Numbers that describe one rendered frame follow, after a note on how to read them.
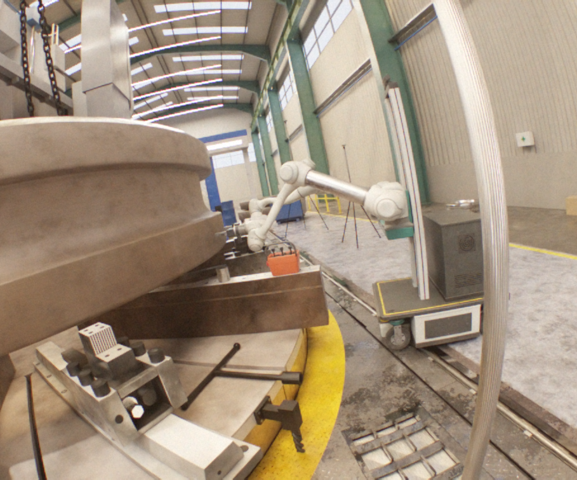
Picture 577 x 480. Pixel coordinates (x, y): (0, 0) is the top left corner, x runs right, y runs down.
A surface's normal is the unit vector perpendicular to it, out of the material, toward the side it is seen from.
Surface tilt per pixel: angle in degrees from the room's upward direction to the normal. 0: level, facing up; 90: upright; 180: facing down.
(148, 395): 90
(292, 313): 90
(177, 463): 71
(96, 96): 90
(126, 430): 90
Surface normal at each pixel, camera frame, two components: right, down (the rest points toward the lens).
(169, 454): -0.53, -0.09
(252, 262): 0.25, 0.11
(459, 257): -0.19, 0.19
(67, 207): 0.87, -0.09
